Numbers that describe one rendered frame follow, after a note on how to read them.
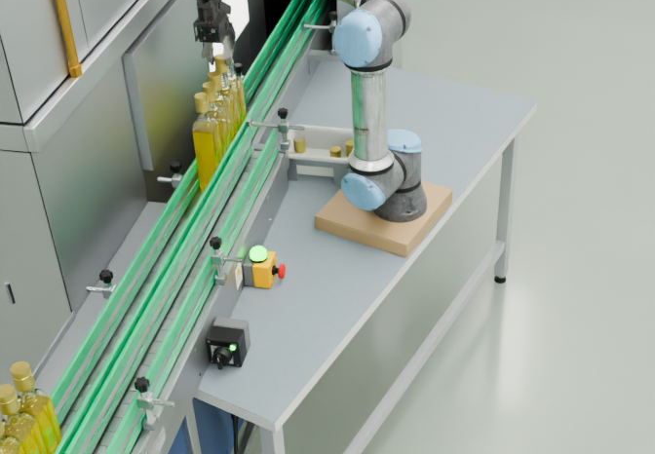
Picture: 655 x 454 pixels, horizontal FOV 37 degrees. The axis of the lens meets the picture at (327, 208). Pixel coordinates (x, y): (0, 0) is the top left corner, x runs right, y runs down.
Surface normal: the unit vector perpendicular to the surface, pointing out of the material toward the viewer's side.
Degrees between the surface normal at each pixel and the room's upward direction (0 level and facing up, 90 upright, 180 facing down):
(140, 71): 90
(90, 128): 90
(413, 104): 0
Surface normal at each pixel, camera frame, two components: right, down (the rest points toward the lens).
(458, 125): -0.04, -0.81
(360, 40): -0.56, 0.40
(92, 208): 0.97, 0.10
